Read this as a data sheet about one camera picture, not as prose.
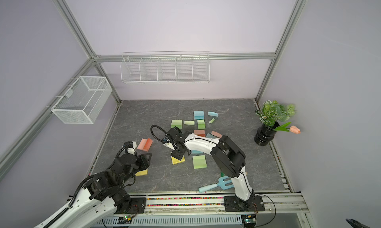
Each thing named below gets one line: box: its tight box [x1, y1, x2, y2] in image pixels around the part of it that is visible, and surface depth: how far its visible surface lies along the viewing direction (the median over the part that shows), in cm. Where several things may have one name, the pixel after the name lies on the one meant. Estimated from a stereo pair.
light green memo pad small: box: [196, 119, 206, 130], surface depth 106 cm
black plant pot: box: [254, 121, 280, 147], surface depth 91 cm
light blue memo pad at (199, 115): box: [193, 110, 205, 120], surface depth 114 cm
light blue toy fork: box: [198, 175, 235, 193], surface depth 81 cm
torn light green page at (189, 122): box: [184, 120, 195, 126], surface depth 108 cm
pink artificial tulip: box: [273, 121, 302, 134], surface depth 73 cm
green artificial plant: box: [254, 100, 296, 130], surface depth 82 cm
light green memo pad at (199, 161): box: [192, 154, 207, 170], surface depth 89 cm
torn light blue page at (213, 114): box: [207, 111, 219, 117], surface depth 114 cm
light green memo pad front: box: [170, 119, 183, 129], surface depth 108 cm
